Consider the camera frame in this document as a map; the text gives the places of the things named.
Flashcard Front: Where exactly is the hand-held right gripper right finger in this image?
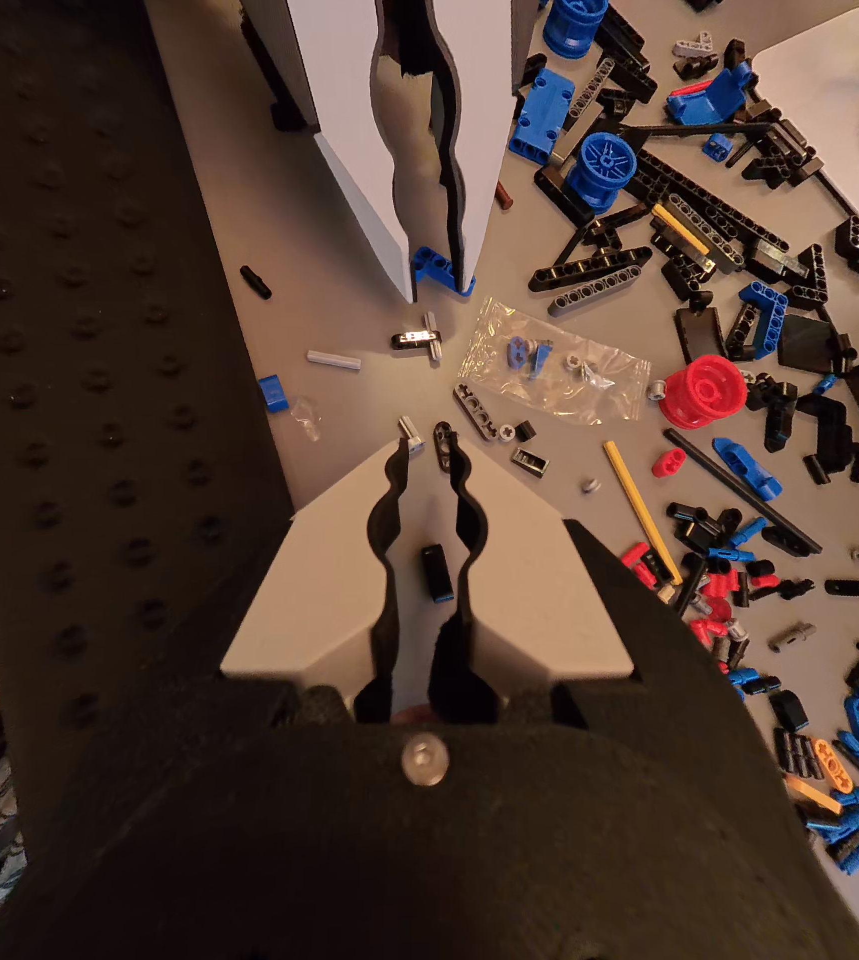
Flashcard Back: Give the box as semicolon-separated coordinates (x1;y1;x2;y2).
428;438;635;725

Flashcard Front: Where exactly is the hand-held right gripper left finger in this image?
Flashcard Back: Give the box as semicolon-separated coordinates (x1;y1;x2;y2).
219;437;411;725

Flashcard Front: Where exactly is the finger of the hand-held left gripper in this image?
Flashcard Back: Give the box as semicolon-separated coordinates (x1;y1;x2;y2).
285;0;419;303
405;0;517;294

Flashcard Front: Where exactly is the blue angled beam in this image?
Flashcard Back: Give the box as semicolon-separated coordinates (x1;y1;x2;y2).
411;246;476;300
725;281;790;362

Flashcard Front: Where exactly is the blue toy block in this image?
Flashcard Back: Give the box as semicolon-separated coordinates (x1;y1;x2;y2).
507;67;578;167

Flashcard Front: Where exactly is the blue toy wheel hub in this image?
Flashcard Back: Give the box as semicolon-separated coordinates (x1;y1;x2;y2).
565;132;639;216
542;0;611;60

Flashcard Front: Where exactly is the long yellow toy axle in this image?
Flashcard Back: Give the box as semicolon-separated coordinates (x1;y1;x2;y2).
602;438;685;588

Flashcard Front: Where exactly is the small clear plastic scrap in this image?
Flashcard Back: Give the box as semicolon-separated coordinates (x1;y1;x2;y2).
288;396;324;442

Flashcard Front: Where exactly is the dark grey thin beam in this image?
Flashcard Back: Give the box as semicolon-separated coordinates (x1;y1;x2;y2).
452;382;503;441

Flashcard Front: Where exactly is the long black toy axle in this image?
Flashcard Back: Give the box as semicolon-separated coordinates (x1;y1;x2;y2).
662;427;825;558

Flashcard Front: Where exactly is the clear bag of small parts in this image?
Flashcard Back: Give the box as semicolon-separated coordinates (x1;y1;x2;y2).
457;296;654;426

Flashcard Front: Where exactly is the blue curved toy panel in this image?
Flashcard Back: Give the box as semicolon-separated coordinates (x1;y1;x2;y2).
712;436;785;502

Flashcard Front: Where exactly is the yellow toy beam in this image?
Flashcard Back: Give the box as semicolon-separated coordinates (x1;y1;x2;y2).
650;202;716;261

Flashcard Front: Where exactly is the pile of black toy beams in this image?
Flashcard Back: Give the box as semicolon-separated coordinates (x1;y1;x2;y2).
512;0;859;486

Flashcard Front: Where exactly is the large red toy wheel hub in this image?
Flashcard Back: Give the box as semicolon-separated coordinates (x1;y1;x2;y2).
657;354;749;431

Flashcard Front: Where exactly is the black curved toy panel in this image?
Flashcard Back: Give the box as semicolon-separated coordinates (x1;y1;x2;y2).
672;305;731;366

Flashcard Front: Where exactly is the black dotted mat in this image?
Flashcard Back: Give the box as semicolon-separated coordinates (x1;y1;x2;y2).
0;0;297;909

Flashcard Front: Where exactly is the orange thin toy beam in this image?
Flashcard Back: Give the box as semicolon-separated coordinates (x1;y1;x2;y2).
811;738;854;792

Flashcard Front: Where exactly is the black flat toy panel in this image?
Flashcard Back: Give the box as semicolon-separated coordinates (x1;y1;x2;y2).
774;311;848;377

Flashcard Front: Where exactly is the blue toy bracket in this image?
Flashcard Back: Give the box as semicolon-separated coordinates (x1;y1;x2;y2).
663;60;761;126

